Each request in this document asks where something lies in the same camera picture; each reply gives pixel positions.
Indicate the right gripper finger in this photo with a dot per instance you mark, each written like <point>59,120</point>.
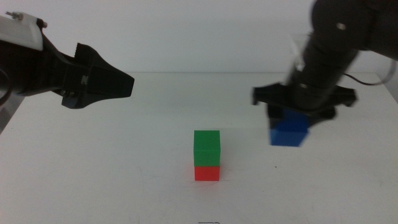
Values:
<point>320,117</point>
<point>275,115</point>

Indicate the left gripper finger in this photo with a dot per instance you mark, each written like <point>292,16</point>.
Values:
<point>99,81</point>
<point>79,101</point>

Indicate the blue cube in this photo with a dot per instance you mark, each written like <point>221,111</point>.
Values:
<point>289,133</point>

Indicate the green cube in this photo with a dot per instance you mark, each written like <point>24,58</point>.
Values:
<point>206,149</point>

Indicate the red cube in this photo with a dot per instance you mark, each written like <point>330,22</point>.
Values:
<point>206,174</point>

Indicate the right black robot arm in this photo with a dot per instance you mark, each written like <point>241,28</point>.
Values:
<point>373,21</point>

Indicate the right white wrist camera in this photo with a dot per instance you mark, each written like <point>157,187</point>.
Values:
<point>298,59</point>

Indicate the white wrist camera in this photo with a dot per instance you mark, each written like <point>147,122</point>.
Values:
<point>298,59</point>
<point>18,31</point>

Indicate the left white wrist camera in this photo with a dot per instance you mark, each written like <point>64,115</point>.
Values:
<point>18,31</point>

